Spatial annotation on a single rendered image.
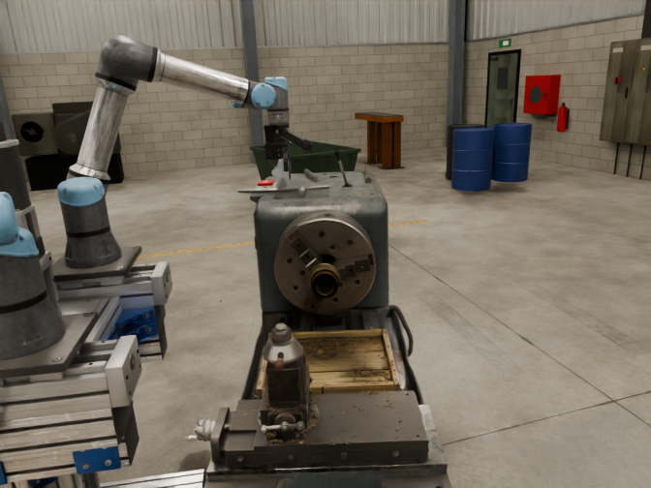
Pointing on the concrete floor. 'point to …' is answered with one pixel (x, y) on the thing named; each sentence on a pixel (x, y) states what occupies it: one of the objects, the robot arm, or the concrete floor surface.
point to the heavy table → (383, 138)
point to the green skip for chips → (311, 160)
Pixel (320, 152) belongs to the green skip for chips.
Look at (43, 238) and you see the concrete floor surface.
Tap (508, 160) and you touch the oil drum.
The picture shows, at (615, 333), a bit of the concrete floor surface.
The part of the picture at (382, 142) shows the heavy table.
